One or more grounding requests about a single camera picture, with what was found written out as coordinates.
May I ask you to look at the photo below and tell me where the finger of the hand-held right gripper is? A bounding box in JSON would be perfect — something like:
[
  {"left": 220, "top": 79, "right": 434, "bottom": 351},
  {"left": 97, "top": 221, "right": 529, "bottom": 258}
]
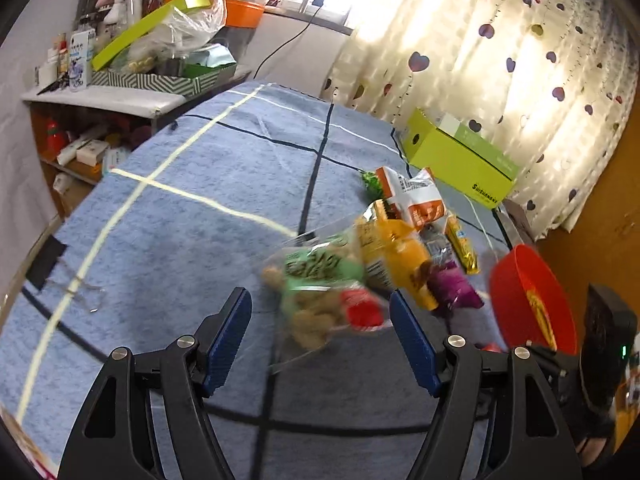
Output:
[{"left": 535, "top": 345, "right": 581, "bottom": 386}]

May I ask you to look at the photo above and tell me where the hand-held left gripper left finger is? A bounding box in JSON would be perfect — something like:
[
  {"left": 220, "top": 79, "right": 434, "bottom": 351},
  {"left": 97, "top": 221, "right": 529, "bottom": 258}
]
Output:
[{"left": 57, "top": 287, "right": 253, "bottom": 480}]

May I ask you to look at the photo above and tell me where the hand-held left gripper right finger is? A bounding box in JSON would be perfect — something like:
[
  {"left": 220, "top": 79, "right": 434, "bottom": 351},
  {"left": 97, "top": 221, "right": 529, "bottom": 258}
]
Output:
[{"left": 389, "top": 291, "right": 585, "bottom": 480}]

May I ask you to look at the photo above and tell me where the purple snack packet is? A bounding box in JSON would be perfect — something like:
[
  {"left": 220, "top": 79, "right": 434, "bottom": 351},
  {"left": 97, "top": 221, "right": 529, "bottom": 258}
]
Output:
[{"left": 427, "top": 265, "right": 485, "bottom": 318}]

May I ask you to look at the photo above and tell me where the red plastic bowl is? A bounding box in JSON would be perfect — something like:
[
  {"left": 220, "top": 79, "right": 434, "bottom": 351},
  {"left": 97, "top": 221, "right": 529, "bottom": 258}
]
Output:
[{"left": 489, "top": 244, "right": 578, "bottom": 356}]

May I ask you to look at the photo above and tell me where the clear cookie bag green label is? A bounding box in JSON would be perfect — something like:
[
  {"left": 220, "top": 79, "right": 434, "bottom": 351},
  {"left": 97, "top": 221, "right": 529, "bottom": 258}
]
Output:
[{"left": 262, "top": 227, "right": 398, "bottom": 376}]

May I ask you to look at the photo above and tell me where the yellow snack bar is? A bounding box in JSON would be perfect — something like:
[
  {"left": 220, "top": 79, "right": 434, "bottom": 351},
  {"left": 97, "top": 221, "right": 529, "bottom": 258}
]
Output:
[{"left": 444, "top": 214, "right": 481, "bottom": 276}]

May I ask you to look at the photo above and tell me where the yellow snack packet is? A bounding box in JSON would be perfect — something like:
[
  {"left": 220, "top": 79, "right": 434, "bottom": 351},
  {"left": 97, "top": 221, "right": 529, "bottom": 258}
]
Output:
[{"left": 354, "top": 200, "right": 401, "bottom": 293}]

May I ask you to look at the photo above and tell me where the white and orange snack packet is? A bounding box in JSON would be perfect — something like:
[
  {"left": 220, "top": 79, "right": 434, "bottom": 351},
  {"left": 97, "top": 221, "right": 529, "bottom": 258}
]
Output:
[{"left": 375, "top": 166, "right": 448, "bottom": 233}]

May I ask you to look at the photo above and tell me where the small red silver wrapper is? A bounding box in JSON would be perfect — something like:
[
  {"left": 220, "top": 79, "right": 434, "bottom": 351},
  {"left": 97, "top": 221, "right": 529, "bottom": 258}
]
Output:
[{"left": 419, "top": 225, "right": 458, "bottom": 271}]

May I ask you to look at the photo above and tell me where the small green candy packet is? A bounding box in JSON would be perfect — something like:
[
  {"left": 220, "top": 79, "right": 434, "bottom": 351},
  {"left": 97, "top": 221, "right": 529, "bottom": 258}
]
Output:
[{"left": 360, "top": 170, "right": 385, "bottom": 198}]

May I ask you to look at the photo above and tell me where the black blanket tag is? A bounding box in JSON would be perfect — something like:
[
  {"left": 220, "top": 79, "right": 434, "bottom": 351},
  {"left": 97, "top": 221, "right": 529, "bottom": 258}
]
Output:
[{"left": 25, "top": 240, "right": 67, "bottom": 291}]

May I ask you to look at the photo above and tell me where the lime green cardboard box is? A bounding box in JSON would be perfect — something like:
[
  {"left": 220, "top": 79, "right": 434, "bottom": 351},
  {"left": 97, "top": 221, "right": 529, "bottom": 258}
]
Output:
[{"left": 401, "top": 107, "right": 518, "bottom": 211}]

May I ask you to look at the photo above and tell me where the white carton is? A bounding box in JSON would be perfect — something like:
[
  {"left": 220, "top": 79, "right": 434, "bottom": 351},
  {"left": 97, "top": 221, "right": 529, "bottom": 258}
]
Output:
[{"left": 56, "top": 127, "right": 111, "bottom": 166}]

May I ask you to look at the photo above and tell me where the red bottle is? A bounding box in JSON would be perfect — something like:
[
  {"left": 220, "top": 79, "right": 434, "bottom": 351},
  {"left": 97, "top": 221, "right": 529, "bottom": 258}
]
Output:
[{"left": 44, "top": 117, "right": 68, "bottom": 153}]

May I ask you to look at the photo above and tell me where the green zigzag patterned box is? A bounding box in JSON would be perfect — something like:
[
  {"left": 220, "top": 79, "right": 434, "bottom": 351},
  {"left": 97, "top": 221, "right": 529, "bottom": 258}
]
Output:
[{"left": 92, "top": 62, "right": 238, "bottom": 98}]

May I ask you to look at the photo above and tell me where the white shelf unit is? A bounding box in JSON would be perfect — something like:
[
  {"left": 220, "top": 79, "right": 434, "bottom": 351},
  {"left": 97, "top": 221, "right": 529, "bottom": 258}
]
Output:
[{"left": 20, "top": 62, "right": 251, "bottom": 221}]

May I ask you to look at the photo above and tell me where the teal tissue pack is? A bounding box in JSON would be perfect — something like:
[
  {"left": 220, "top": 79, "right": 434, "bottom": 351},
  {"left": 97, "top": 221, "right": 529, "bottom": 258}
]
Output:
[{"left": 187, "top": 42, "right": 237, "bottom": 68}]

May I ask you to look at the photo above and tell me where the white and blue printed pack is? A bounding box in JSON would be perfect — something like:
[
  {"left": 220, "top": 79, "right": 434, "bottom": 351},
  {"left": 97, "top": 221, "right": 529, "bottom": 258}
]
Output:
[{"left": 67, "top": 30, "right": 97, "bottom": 92}]

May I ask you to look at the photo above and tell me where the clear plastic bag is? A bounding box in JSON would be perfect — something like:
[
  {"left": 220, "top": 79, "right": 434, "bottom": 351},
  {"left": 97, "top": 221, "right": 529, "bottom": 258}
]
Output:
[{"left": 115, "top": 0, "right": 228, "bottom": 73}]

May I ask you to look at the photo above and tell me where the heart print curtain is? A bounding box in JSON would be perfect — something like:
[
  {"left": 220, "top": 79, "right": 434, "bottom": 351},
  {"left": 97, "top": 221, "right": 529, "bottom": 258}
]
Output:
[{"left": 320, "top": 0, "right": 636, "bottom": 241}]

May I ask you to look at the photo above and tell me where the patterned box with green lid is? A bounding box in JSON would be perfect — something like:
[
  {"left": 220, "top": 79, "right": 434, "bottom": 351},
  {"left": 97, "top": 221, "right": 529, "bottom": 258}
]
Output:
[{"left": 91, "top": 0, "right": 211, "bottom": 71}]

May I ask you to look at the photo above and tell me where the orange plastic basin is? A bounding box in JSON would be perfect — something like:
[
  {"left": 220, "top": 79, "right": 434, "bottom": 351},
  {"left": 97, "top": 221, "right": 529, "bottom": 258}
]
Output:
[{"left": 222, "top": 0, "right": 266, "bottom": 30}]

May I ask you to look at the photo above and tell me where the dark glass jar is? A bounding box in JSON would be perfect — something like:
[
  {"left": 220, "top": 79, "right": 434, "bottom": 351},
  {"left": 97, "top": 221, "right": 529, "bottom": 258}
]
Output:
[{"left": 75, "top": 0, "right": 113, "bottom": 33}]

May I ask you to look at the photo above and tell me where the black power cable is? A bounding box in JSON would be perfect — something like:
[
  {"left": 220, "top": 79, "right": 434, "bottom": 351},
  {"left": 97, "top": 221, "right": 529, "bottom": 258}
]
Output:
[{"left": 252, "top": 2, "right": 326, "bottom": 83}]

